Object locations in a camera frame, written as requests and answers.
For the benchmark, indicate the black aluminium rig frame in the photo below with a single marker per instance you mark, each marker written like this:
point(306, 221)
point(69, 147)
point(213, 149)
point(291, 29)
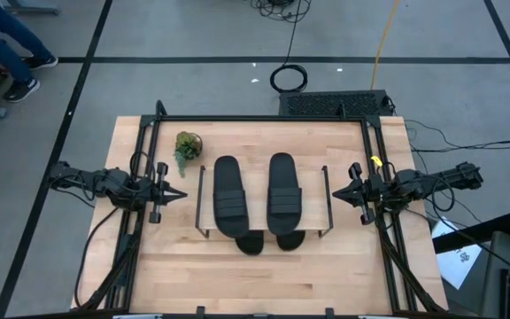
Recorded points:
point(259, 118)

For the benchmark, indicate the dark grey rubber slide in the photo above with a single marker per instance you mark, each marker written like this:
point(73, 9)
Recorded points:
point(284, 195)
point(230, 199)
point(290, 242)
point(249, 244)

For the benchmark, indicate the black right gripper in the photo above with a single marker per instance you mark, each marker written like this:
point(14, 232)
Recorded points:
point(368, 195)

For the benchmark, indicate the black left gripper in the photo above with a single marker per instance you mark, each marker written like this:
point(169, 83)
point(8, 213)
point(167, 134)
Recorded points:
point(159, 195)

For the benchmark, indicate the white paper sheet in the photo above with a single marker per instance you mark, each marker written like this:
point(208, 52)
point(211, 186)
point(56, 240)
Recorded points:
point(456, 261)

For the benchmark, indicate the black perforated computer tower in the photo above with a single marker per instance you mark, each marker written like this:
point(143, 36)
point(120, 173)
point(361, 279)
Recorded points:
point(334, 104)

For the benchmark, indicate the wooden shelf with black frame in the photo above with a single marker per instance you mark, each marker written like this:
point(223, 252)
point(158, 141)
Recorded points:
point(314, 199)

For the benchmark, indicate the grey desk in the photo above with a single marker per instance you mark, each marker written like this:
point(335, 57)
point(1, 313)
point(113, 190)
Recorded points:
point(496, 274)

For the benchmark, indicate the person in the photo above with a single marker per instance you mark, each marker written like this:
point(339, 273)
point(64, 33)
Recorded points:
point(2, 44)

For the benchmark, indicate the green succulent plant in pot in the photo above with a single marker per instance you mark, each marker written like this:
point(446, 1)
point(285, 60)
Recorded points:
point(187, 148)

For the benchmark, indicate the yellow tape tag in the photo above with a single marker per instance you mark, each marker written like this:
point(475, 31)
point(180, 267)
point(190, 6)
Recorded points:
point(376, 160)

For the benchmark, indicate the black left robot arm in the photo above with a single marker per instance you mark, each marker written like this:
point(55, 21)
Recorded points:
point(104, 184)

